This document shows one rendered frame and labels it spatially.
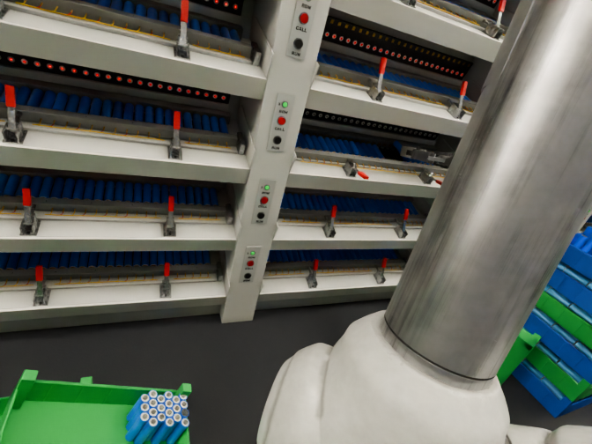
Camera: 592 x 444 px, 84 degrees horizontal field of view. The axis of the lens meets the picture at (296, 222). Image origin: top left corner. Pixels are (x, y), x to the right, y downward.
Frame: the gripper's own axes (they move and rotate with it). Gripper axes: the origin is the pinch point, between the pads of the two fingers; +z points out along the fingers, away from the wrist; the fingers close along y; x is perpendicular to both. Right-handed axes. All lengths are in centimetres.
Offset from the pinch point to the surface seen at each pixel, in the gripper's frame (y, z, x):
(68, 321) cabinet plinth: 88, 11, 54
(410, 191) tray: -0.1, -3.0, 10.8
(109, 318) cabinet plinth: 78, 11, 54
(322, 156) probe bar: 29.2, -0.1, 3.9
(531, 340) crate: -29, -33, 45
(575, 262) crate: -40, -30, 22
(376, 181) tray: 13.7, -4.1, 8.6
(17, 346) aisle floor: 97, 6, 56
